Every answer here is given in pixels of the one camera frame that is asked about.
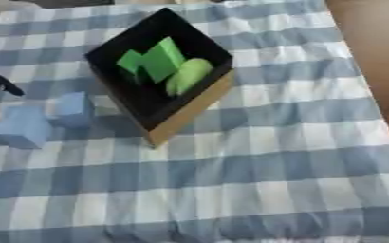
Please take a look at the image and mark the small green block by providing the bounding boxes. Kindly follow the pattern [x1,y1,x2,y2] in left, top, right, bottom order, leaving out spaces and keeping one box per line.
[115,48,145,76]

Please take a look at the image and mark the large blue block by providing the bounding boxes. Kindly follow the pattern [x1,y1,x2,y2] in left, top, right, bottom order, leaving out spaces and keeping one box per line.
[0,104,55,150]

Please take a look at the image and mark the large green block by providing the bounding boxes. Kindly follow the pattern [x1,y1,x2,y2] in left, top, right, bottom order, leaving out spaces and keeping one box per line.
[138,36,188,84]

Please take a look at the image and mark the light green oval toy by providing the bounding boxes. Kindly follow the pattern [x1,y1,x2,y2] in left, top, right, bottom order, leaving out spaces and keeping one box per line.
[164,57,214,97]

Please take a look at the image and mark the tan cardboard box black inside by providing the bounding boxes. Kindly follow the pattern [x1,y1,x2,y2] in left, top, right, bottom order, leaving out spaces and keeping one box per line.
[83,7,238,148]

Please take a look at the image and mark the small blue block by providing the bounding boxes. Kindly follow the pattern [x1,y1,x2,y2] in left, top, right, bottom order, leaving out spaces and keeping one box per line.
[43,91,97,130]

